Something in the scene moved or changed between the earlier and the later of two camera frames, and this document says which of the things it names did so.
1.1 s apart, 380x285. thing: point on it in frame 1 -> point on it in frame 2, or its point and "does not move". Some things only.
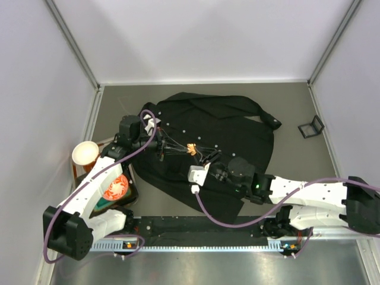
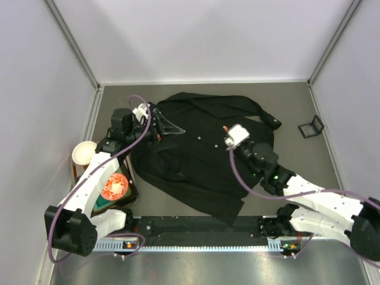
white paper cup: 85,152 does not move
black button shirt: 182,165 does not move
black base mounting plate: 200,228 does not move
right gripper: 212,163 -> 241,148
